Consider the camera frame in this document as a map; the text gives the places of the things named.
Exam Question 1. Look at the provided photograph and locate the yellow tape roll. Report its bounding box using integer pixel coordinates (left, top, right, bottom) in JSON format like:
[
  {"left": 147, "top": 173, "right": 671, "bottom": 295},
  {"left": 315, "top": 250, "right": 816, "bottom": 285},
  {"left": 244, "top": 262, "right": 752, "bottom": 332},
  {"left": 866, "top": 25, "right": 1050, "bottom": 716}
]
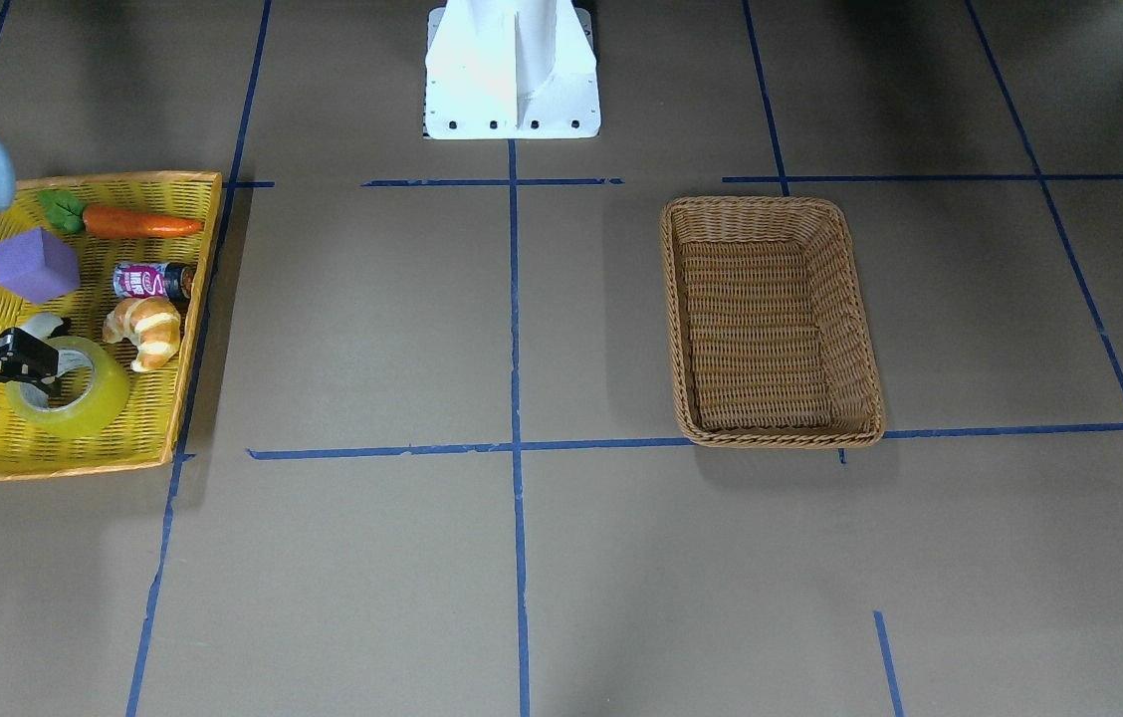
[{"left": 4, "top": 336, "right": 129, "bottom": 439}]

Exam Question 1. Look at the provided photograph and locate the yellow woven basket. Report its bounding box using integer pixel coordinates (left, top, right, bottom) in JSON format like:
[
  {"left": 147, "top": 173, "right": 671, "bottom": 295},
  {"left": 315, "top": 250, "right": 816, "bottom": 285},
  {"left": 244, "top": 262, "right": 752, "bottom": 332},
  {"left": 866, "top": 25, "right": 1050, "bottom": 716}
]
[{"left": 0, "top": 171, "right": 223, "bottom": 481}]

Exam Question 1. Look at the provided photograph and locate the brown wicker basket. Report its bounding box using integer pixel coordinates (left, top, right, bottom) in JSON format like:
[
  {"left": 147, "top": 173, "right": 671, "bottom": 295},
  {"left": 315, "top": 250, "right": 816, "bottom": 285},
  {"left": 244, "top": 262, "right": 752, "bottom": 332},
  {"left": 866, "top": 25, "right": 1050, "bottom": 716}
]
[{"left": 660, "top": 196, "right": 885, "bottom": 450}]

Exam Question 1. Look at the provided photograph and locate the toy panda figure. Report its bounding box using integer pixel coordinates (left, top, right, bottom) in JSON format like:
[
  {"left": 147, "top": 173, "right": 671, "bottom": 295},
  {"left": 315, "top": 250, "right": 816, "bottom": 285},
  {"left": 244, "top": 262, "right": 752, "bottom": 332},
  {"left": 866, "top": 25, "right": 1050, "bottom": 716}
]
[{"left": 19, "top": 312, "right": 72, "bottom": 342}]

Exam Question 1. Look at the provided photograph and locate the purple foam cube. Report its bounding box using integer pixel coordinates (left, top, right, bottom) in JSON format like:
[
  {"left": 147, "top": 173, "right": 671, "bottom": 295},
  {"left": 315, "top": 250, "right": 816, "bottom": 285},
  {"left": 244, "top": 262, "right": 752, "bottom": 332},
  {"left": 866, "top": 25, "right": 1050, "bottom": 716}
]
[{"left": 0, "top": 227, "right": 81, "bottom": 305}]

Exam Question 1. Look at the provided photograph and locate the toy croissant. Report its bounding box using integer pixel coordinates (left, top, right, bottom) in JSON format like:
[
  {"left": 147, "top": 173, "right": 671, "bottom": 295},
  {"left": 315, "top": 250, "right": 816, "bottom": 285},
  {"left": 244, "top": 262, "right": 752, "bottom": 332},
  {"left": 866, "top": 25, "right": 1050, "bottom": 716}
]
[{"left": 102, "top": 298, "right": 182, "bottom": 373}]

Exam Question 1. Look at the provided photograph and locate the orange toy carrot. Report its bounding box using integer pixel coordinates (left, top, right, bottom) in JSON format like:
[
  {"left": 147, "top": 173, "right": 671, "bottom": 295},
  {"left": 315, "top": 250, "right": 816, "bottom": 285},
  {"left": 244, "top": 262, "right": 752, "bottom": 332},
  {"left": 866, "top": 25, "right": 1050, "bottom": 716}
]
[{"left": 35, "top": 189, "right": 206, "bottom": 240}]

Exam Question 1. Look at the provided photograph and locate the small drink can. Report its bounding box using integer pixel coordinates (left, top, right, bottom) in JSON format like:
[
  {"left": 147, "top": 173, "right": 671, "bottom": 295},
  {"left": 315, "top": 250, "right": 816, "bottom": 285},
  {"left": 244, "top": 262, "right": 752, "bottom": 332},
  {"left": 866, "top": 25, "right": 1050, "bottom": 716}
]
[{"left": 112, "top": 262, "right": 197, "bottom": 303}]

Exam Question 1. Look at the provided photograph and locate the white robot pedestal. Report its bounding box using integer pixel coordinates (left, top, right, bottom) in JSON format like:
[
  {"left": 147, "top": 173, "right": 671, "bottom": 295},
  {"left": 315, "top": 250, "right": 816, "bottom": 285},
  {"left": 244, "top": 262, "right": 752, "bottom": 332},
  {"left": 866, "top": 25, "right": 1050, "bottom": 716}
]
[{"left": 422, "top": 1, "right": 602, "bottom": 140}]

